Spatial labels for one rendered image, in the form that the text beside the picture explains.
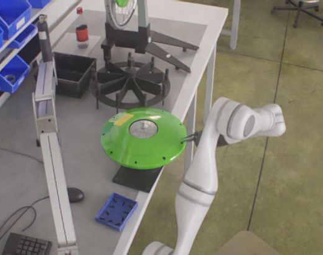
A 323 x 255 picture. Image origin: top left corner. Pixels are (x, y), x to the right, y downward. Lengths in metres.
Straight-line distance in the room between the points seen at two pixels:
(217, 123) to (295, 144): 2.17
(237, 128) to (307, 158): 2.11
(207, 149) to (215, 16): 1.67
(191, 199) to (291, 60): 3.12
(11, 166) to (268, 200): 1.66
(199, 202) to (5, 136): 1.07
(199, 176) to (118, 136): 0.56
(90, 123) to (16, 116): 0.35
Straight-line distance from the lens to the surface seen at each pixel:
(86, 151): 1.83
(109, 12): 2.00
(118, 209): 1.62
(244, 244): 1.91
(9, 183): 1.78
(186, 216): 1.15
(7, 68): 2.29
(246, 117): 1.12
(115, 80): 1.98
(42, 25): 1.59
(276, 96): 3.69
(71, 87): 2.06
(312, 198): 2.97
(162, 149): 1.58
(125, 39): 2.29
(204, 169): 1.14
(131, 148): 1.58
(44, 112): 1.26
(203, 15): 2.74
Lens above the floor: 2.19
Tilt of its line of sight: 42 degrees down
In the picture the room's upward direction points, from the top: straight up
